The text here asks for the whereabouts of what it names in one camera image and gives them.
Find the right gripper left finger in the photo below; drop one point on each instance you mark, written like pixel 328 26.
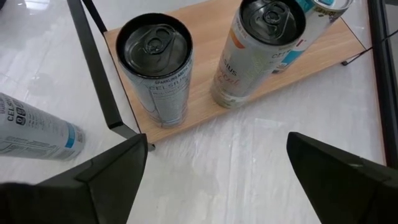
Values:
pixel 109 186

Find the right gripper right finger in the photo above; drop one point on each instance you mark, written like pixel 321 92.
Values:
pixel 342 193

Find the black metal table frame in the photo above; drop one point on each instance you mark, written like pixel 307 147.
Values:
pixel 381 77

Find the Celsius Arctic Vibe can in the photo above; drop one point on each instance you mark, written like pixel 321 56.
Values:
pixel 37 130
pixel 164 96

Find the blue silver Red Bull can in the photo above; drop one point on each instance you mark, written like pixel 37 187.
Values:
pixel 311 31

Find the Celsius Tropical Vibe can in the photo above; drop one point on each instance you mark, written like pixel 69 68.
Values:
pixel 242 71

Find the wooden tray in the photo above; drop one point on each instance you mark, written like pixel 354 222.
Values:
pixel 202 77

